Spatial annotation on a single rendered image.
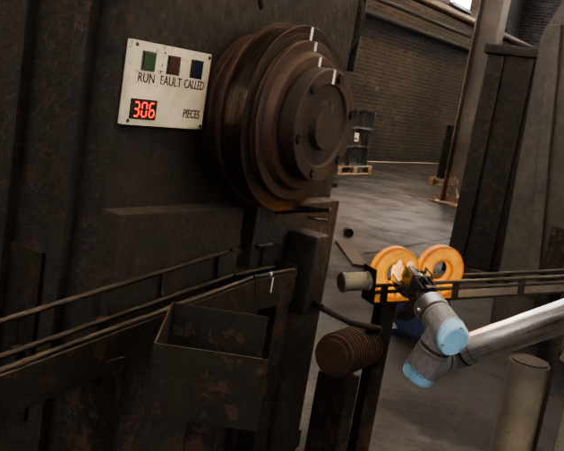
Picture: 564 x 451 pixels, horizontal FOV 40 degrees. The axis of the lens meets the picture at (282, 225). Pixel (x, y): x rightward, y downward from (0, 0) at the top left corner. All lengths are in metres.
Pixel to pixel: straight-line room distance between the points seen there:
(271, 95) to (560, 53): 2.96
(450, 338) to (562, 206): 2.52
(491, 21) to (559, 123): 6.44
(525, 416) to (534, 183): 2.34
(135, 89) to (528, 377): 1.40
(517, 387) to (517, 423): 0.11
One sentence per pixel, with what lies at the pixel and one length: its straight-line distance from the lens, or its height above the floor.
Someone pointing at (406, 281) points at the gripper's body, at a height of 0.71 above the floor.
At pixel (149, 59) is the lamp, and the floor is 1.20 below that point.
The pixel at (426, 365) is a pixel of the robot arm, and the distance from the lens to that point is 2.14.
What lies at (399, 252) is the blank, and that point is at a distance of 2.35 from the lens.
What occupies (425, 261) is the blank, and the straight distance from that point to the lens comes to 2.40.
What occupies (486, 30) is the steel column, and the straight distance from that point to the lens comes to 10.93.
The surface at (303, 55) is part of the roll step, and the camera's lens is 1.93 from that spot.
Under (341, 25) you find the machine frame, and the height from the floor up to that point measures 1.40.
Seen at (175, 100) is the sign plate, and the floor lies 1.12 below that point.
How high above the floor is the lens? 1.19
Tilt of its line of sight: 10 degrees down
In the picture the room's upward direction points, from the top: 9 degrees clockwise
